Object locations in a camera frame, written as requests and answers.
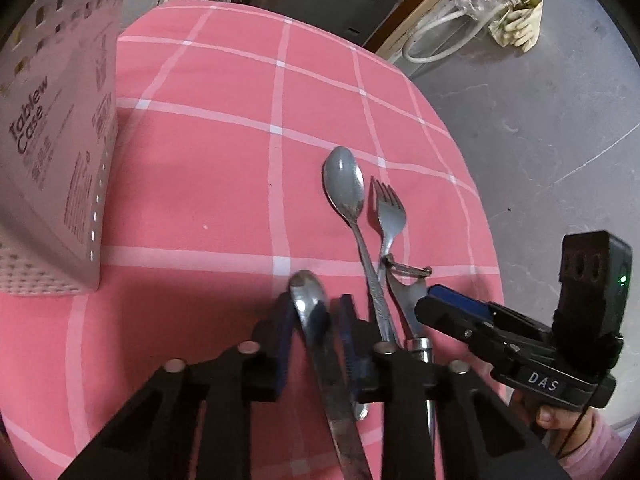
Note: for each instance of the pink checked tablecloth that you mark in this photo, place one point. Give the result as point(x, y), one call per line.
point(200, 160)

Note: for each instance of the metal fork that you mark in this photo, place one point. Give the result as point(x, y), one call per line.
point(390, 210)

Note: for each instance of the person's right forearm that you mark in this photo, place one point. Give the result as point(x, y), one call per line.
point(597, 442)

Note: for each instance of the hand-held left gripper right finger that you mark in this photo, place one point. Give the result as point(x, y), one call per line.
point(349, 335)

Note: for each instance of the person's right hand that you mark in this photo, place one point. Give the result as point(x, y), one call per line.
point(550, 417)

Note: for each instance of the white perforated tableware case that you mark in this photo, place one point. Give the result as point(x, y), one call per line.
point(55, 160)

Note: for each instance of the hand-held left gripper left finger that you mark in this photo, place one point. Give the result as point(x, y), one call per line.
point(284, 345)

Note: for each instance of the clear plastic bag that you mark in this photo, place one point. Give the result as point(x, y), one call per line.
point(475, 2)

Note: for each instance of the grey cabinet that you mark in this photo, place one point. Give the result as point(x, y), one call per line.
point(345, 0)

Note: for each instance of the metal peeler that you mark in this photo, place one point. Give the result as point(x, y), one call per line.
point(412, 295)

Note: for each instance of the metal spoon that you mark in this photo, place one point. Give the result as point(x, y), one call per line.
point(342, 180)

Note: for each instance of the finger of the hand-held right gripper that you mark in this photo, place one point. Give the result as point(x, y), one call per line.
point(460, 301)
point(445, 317)

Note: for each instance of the steel table knife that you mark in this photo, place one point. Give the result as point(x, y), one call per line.
point(312, 310)

